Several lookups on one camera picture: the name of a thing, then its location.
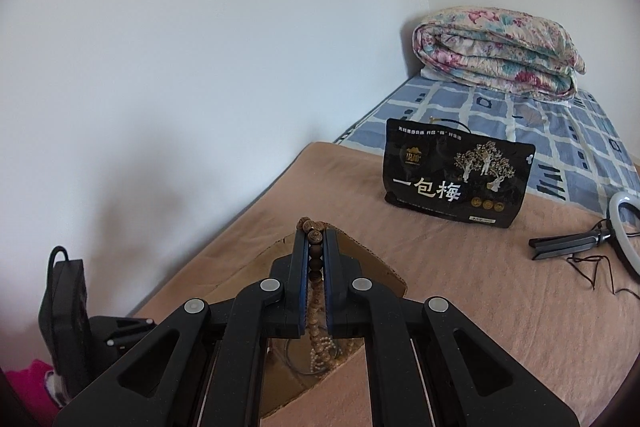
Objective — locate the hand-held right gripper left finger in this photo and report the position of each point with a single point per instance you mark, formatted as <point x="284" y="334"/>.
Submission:
<point x="240" y="337"/>

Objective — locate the black printed snack bag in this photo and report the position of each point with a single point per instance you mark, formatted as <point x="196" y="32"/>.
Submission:
<point x="450" y="187"/>

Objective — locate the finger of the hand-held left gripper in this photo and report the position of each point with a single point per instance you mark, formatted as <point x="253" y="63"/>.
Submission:
<point x="112" y="332"/>

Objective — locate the brown fleece blanket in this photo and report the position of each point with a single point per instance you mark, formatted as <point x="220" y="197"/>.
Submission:
<point x="475" y="307"/>

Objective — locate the blue plaid bed sheet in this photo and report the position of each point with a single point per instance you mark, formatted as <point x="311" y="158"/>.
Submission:
<point x="500" y="119"/>

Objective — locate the black folded tripod stand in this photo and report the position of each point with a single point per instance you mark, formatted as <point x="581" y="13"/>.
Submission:
<point x="565" y="246"/>

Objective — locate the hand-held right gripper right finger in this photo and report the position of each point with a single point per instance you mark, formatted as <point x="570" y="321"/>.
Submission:
<point x="395" y="337"/>

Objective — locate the thin metal bangle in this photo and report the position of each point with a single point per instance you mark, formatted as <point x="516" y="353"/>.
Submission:
<point x="290" y="359"/>

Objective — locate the pink cloth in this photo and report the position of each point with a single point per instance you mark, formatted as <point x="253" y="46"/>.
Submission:
<point x="32" y="382"/>

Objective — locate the folded floral quilt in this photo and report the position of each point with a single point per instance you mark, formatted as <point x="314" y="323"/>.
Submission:
<point x="500" y="52"/>

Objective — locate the cardboard box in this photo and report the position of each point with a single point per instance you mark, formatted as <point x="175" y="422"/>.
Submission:
<point x="372" y="267"/>

